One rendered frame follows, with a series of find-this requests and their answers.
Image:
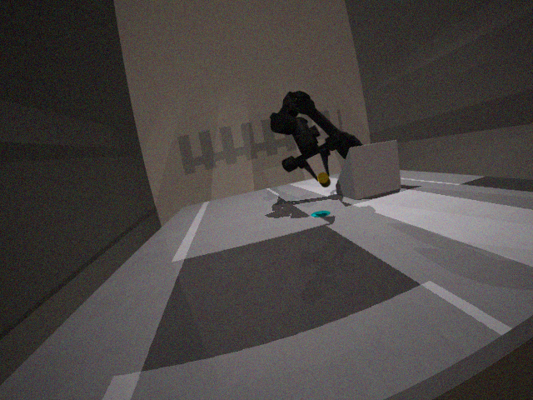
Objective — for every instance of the yellow cylinder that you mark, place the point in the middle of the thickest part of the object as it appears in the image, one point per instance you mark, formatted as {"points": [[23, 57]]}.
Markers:
{"points": [[323, 179]]}

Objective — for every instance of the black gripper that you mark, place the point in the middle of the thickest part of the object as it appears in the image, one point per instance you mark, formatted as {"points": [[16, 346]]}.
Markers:
{"points": [[332, 143]]}

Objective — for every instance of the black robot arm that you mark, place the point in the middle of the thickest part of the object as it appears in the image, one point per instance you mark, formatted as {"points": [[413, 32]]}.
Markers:
{"points": [[287, 122]]}

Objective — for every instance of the cyan circle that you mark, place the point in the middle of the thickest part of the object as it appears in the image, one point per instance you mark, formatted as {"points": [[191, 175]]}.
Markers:
{"points": [[320, 214]]}

